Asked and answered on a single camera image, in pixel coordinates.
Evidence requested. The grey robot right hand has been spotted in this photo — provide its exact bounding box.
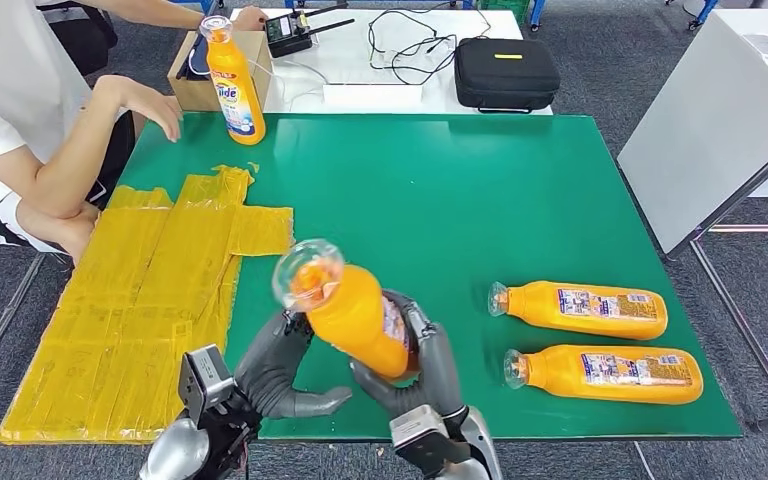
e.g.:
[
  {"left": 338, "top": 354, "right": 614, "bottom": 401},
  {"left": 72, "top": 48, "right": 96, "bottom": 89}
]
[{"left": 349, "top": 289, "right": 466, "bottom": 420}]

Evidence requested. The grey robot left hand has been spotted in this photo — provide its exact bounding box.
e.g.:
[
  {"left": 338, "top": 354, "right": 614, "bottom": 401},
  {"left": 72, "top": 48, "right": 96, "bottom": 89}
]
[{"left": 233, "top": 309, "right": 353, "bottom": 421}]

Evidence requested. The orange detergent bottle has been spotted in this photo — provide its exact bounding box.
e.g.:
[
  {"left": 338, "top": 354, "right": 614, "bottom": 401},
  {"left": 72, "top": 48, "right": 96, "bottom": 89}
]
[
  {"left": 271, "top": 238, "right": 420, "bottom": 381},
  {"left": 503, "top": 345, "right": 705, "bottom": 406},
  {"left": 199, "top": 15, "right": 267, "bottom": 146},
  {"left": 487, "top": 280, "right": 669, "bottom": 341}
]

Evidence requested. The yellow taped cardboard mat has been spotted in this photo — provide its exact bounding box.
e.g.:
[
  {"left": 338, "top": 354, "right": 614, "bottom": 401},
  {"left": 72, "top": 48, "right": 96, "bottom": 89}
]
[{"left": 0, "top": 163, "right": 295, "bottom": 446}]

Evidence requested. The white power strip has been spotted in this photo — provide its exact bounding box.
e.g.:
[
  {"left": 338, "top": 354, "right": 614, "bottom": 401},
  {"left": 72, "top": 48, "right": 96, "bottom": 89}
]
[{"left": 322, "top": 83, "right": 424, "bottom": 107}]

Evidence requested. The brown cardboard box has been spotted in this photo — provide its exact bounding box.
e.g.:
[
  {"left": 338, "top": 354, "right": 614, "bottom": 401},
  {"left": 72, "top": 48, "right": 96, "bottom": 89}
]
[{"left": 165, "top": 29, "right": 273, "bottom": 113}]

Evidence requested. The black carrying case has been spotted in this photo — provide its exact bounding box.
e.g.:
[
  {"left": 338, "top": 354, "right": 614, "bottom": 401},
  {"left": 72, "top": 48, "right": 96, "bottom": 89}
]
[{"left": 453, "top": 36, "right": 562, "bottom": 114}]

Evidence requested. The black radio with antennas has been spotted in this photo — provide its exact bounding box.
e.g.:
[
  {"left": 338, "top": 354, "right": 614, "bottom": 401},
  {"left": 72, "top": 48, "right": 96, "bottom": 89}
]
[{"left": 263, "top": 5, "right": 355, "bottom": 59}]

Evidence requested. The white table with metal legs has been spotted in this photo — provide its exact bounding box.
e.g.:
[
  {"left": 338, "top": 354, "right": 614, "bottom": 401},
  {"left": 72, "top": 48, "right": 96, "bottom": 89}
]
[{"left": 617, "top": 6, "right": 768, "bottom": 435}]

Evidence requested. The green crate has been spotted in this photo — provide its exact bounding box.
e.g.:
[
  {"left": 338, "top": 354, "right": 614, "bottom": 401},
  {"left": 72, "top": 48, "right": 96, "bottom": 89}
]
[{"left": 476, "top": 0, "right": 532, "bottom": 26}]

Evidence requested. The blue metal rack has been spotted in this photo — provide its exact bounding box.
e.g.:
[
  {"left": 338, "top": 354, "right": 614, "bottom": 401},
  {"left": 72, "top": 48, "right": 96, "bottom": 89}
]
[{"left": 528, "top": 0, "right": 720, "bottom": 31}]

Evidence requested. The black office chair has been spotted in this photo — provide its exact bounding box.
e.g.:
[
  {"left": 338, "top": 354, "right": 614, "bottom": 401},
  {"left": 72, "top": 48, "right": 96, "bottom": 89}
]
[{"left": 36, "top": 0, "right": 134, "bottom": 91}]

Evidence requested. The person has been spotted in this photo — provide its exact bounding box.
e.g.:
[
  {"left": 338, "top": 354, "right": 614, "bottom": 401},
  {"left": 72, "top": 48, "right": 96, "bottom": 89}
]
[{"left": 0, "top": 0, "right": 269, "bottom": 256}]

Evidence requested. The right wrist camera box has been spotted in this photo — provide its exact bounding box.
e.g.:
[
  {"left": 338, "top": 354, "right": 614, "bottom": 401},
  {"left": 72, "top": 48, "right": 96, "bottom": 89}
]
[{"left": 389, "top": 405, "right": 471, "bottom": 475}]

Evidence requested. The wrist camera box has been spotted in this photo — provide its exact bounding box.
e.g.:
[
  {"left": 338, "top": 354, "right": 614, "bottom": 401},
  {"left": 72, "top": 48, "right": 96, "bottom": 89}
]
[
  {"left": 178, "top": 344, "right": 236, "bottom": 425},
  {"left": 389, "top": 405, "right": 471, "bottom": 475}
]

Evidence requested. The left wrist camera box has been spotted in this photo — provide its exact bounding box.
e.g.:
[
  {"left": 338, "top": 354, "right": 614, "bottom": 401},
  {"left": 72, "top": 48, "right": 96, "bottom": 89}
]
[{"left": 178, "top": 344, "right": 236, "bottom": 425}]

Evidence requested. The grey metal seat frame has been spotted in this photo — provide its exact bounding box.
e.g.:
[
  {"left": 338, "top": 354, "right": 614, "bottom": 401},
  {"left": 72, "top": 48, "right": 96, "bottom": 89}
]
[{"left": 0, "top": 235, "right": 49, "bottom": 458}]

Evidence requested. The white cable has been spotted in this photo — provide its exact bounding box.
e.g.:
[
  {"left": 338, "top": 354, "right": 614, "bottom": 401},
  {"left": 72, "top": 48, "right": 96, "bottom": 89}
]
[{"left": 188, "top": 46, "right": 329, "bottom": 107}]

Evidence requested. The black cable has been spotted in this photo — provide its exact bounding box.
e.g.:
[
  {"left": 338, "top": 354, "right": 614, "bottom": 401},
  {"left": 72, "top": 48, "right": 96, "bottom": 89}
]
[{"left": 365, "top": 6, "right": 493, "bottom": 86}]

